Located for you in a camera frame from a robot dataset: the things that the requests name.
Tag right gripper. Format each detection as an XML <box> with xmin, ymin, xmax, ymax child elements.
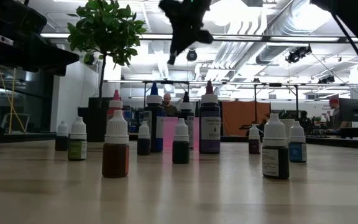
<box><xmin>158</xmin><ymin>0</ymin><xmax>214</xmax><ymax>66</ymax></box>

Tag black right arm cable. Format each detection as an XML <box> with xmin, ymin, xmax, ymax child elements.
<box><xmin>329</xmin><ymin>12</ymin><xmax>358</xmax><ymax>88</ymax></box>

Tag small orange dye bottle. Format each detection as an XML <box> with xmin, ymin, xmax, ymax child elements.
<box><xmin>101</xmin><ymin>110</ymin><xmax>130</xmax><ymax>179</ymax></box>

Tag leafy tree in black pot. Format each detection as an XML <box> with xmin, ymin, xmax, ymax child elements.
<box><xmin>66</xmin><ymin>0</ymin><xmax>147</xmax><ymax>143</ymax></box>

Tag dark glass partition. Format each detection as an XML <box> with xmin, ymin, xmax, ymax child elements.
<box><xmin>0</xmin><ymin>62</ymin><xmax>55</xmax><ymax>135</ymax></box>

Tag large blue-capped dye bottle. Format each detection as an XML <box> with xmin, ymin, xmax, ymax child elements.
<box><xmin>144</xmin><ymin>82</ymin><xmax>165</xmax><ymax>153</ymax></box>

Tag orange partition screen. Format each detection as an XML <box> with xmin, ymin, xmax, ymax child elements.
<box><xmin>221</xmin><ymin>101</ymin><xmax>272</xmax><ymax>137</ymax></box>

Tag black computer monitor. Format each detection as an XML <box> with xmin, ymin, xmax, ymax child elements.
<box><xmin>339</xmin><ymin>98</ymin><xmax>358</xmax><ymax>123</ymax></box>

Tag long black light rail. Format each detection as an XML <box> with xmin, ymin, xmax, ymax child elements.
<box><xmin>40</xmin><ymin>32</ymin><xmax>358</xmax><ymax>44</ymax></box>

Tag small dark dye bottle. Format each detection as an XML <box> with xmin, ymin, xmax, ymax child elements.
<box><xmin>55</xmin><ymin>121</ymin><xmax>70</xmax><ymax>152</ymax></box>
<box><xmin>172</xmin><ymin>118</ymin><xmax>190</xmax><ymax>165</ymax></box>

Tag small purple dye bottle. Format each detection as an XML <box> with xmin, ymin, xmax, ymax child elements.
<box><xmin>136</xmin><ymin>120</ymin><xmax>152</xmax><ymax>156</ymax></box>

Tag yellow extension cable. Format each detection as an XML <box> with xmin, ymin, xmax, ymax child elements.
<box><xmin>8</xmin><ymin>67</ymin><xmax>16</xmax><ymax>135</ymax></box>
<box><xmin>0</xmin><ymin>64</ymin><xmax>27</xmax><ymax>134</ymax></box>

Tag small maroon dye bottle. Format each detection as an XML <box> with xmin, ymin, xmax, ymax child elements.
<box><xmin>248</xmin><ymin>124</ymin><xmax>261</xmax><ymax>155</ymax></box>

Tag small blue dye bottle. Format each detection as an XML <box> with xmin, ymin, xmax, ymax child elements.
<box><xmin>288</xmin><ymin>120</ymin><xmax>308</xmax><ymax>164</ymax></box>

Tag black office desk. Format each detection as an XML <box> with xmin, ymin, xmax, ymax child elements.
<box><xmin>306</xmin><ymin>126</ymin><xmax>358</xmax><ymax>150</ymax></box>

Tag small green dye bottle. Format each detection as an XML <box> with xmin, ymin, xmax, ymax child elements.
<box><xmin>67</xmin><ymin>116</ymin><xmax>88</xmax><ymax>162</ymax></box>

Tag large violet dye bottle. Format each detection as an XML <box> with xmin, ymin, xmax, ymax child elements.
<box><xmin>199</xmin><ymin>80</ymin><xmax>221</xmax><ymax>155</ymax></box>

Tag large black-capped dye bottle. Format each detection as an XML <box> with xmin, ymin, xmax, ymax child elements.
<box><xmin>178</xmin><ymin>91</ymin><xmax>195</xmax><ymax>149</ymax></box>

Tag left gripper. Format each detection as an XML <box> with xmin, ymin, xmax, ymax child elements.
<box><xmin>0</xmin><ymin>0</ymin><xmax>81</xmax><ymax>77</ymax></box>

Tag black metal stand frame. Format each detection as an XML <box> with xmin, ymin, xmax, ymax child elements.
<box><xmin>253</xmin><ymin>82</ymin><xmax>300</xmax><ymax>128</ymax></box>

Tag person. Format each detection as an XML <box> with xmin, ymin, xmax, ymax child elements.
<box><xmin>297</xmin><ymin>110</ymin><xmax>312</xmax><ymax>133</ymax></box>
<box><xmin>321</xmin><ymin>98</ymin><xmax>346</xmax><ymax>131</ymax></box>
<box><xmin>161</xmin><ymin>92</ymin><xmax>179</xmax><ymax>118</ymax></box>

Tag black ceiling spotlight cluster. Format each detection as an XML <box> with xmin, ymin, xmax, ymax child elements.
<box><xmin>285</xmin><ymin>45</ymin><xmax>313</xmax><ymax>65</ymax></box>
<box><xmin>317</xmin><ymin>74</ymin><xmax>336</xmax><ymax>85</ymax></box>

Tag small black white-labelled dye bottle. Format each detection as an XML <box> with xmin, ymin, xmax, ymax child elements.
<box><xmin>262</xmin><ymin>113</ymin><xmax>290</xmax><ymax>180</ymax></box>

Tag silver ventilation duct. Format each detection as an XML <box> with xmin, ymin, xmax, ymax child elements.
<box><xmin>255</xmin><ymin>0</ymin><xmax>332</xmax><ymax>65</ymax></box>

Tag pink plastic tray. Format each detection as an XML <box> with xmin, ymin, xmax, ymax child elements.
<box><xmin>162</xmin><ymin>116</ymin><xmax>200</xmax><ymax>154</ymax></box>

